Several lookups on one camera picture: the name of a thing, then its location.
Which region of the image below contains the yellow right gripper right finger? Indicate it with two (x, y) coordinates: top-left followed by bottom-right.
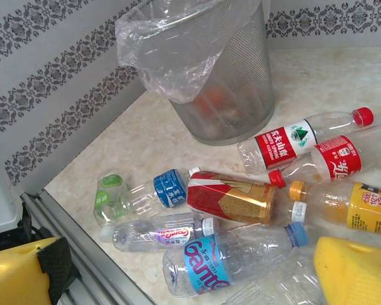
(313, 236), (381, 305)

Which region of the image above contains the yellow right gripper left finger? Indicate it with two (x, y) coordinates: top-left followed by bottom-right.
(0, 236), (74, 305)

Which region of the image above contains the clear unlabelled plastic bottle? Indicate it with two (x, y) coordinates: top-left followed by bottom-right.
(224, 246), (330, 305)

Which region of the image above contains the red and gold label bottle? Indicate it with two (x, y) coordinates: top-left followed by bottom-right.
(186, 170), (309, 227)

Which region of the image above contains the Ganten light blue label bottle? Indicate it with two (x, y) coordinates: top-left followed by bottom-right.
(162, 221), (311, 299)

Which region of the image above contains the grey metal mesh bin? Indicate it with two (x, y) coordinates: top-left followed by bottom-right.
(116, 0), (276, 147)

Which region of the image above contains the clear plastic bin liner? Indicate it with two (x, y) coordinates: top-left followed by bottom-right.
(114, 0), (271, 104)

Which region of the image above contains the orange juice plastic bottle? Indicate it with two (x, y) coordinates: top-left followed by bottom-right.
(288, 179), (381, 239)

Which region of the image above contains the red label bottle white script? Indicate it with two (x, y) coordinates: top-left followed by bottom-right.
(268, 116), (381, 188)

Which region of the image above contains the crushed green label bottle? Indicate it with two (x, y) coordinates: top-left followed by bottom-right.
(93, 171), (137, 245)

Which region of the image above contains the Nongfu Spring water bottle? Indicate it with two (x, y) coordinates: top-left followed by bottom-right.
(236, 106), (375, 175)

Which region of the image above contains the purple label clear bottle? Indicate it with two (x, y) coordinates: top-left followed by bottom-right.
(111, 212), (220, 254)

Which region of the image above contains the blue label clear bottle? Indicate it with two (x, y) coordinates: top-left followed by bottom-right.
(122, 166), (201, 220)

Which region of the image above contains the long aluminium frame rail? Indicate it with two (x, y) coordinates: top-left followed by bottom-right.
(20, 187), (155, 305)

